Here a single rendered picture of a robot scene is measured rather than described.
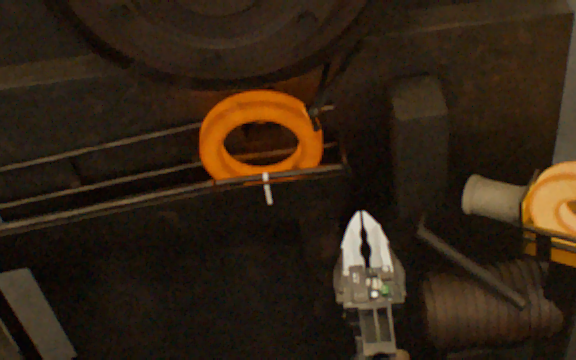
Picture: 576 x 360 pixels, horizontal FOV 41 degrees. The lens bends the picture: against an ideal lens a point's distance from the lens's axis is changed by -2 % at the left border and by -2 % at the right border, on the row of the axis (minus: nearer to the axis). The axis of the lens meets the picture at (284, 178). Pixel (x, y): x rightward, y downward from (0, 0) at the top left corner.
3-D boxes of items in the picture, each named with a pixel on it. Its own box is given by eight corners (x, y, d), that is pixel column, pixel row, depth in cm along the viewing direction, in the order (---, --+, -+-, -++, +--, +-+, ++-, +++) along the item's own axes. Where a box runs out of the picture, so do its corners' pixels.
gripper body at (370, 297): (400, 255, 95) (414, 353, 89) (398, 280, 102) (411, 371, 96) (336, 261, 95) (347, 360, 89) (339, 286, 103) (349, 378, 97)
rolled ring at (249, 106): (317, 95, 110) (316, 81, 113) (186, 111, 111) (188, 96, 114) (328, 188, 123) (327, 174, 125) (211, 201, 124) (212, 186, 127)
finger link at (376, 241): (384, 194, 100) (394, 261, 96) (384, 214, 106) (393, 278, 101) (360, 196, 101) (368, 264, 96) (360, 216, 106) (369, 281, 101)
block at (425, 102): (388, 186, 135) (383, 74, 119) (435, 180, 135) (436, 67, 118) (398, 232, 128) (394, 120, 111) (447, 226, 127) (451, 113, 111)
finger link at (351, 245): (360, 196, 101) (368, 264, 96) (360, 216, 106) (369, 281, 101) (335, 199, 101) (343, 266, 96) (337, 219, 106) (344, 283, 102)
